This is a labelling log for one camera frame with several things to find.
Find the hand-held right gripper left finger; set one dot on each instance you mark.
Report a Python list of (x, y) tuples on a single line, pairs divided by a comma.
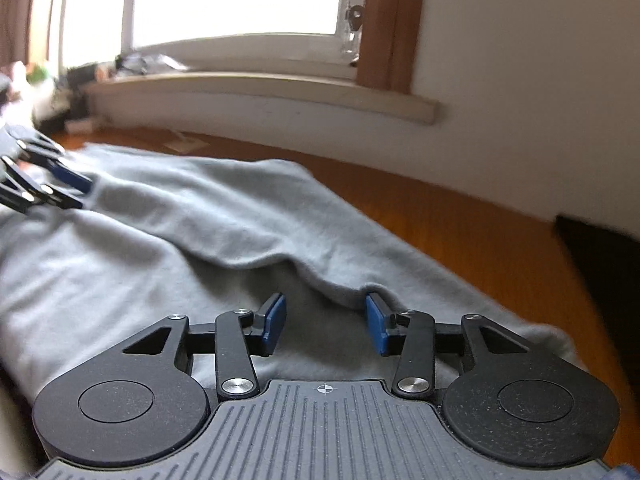
[(274, 322)]

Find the beige window sill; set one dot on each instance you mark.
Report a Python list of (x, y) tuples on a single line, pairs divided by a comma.
[(275, 92)]

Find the wooden window frame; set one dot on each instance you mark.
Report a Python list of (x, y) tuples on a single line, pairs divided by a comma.
[(392, 25)]

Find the clear plastic bag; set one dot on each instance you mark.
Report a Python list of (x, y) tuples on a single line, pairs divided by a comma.
[(150, 64)]

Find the dark box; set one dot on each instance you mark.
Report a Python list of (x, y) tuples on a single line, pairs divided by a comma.
[(90, 77)]

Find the grey sweatshirt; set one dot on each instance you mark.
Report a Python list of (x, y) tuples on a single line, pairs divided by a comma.
[(200, 240)]

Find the white window frame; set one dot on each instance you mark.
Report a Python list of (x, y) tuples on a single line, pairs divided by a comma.
[(240, 42)]

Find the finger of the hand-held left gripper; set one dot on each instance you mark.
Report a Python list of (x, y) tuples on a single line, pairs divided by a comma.
[(72, 177), (20, 185)]

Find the black bag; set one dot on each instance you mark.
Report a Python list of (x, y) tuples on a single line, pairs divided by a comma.
[(605, 280)]

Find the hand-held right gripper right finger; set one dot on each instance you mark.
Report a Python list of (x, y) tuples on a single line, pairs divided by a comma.
[(376, 325)]

